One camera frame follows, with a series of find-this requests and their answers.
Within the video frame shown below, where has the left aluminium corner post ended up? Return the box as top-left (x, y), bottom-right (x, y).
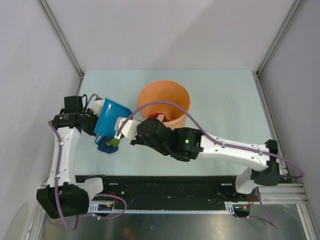
top-left (37, 0), bottom-right (84, 80)

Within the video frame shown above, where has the red paper scrap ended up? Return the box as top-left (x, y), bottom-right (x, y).
top-left (147, 112), bottom-right (169, 122)

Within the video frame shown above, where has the aluminium corner post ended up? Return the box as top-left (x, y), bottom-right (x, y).
top-left (255, 0), bottom-right (305, 77)
top-left (37, 0), bottom-right (84, 80)

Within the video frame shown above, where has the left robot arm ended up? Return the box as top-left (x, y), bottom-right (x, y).
top-left (36, 93), bottom-right (111, 219)

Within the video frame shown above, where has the aluminium frame rail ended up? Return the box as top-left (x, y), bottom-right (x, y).
top-left (258, 183), bottom-right (309, 205)

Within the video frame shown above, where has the white cable duct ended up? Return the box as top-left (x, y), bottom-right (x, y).
top-left (87, 201), bottom-right (235, 215)

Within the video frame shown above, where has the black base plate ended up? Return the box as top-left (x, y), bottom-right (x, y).
top-left (74, 174), bottom-right (262, 211)

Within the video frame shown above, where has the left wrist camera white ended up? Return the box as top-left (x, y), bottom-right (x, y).
top-left (91, 98), bottom-right (105, 117)

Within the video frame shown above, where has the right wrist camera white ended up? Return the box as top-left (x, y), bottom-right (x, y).
top-left (114, 117), bottom-right (141, 140)

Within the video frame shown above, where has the blue hand brush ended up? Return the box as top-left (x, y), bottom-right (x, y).
top-left (94, 135), bottom-right (105, 146)

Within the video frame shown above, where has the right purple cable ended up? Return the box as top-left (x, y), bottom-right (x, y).
top-left (116, 101), bottom-right (305, 229)

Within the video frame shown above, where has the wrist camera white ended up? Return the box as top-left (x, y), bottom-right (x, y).
top-left (114, 117), bottom-right (141, 140)
top-left (91, 98), bottom-right (105, 117)

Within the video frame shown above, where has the blue plastic dustpan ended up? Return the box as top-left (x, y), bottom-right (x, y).
top-left (94, 98), bottom-right (132, 137)

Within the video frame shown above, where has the right aluminium corner post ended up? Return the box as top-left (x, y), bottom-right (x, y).
top-left (255, 0), bottom-right (305, 77)

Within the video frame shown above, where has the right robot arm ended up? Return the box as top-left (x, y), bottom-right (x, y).
top-left (125, 118), bottom-right (280, 201)

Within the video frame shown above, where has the orange plastic bucket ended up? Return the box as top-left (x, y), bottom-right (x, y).
top-left (137, 80), bottom-right (191, 129)

